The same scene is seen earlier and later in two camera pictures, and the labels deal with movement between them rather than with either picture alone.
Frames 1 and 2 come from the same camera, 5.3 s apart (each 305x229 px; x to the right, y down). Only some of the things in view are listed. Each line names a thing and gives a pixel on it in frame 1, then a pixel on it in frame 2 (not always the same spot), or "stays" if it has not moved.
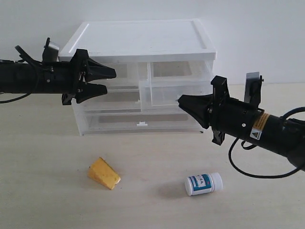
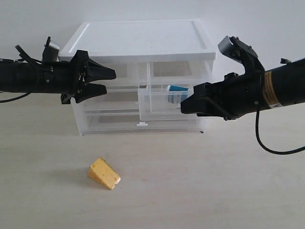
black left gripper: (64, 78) stays
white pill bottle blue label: (203, 183) to (176, 94)
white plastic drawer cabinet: (157, 62) stays
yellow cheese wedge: (101, 171) stays
